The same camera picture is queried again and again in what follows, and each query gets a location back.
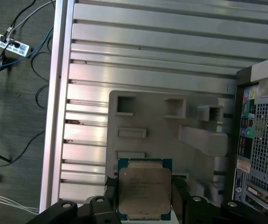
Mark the white power strip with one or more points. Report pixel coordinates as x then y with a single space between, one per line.
10 44

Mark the open black PC case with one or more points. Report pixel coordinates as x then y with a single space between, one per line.
264 140

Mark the grey parts rack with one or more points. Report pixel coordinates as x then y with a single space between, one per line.
159 140

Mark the silver CPU chip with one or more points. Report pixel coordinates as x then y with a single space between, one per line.
145 186

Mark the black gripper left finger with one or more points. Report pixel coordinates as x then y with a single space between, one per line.
99 210

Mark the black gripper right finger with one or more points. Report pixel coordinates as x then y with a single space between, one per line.
194 210

